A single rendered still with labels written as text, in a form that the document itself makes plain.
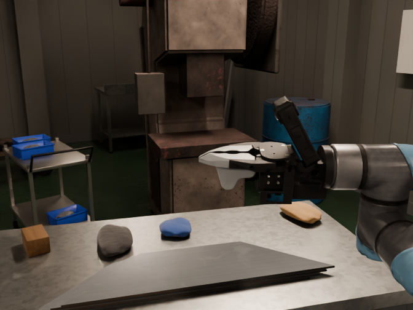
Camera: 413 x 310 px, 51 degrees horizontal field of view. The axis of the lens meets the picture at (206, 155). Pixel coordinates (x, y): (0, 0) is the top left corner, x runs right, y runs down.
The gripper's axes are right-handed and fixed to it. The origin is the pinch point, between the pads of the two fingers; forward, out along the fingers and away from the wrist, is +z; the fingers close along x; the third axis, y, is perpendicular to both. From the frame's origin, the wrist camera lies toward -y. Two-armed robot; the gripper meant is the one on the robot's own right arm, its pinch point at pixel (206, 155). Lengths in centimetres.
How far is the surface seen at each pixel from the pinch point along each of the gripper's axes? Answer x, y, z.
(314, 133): 322, 115, -102
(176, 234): 45, 45, 9
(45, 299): 15, 43, 38
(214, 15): 257, 2, -5
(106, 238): 41, 44, 29
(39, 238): 37, 41, 47
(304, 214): 57, 46, -32
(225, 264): 27, 42, -5
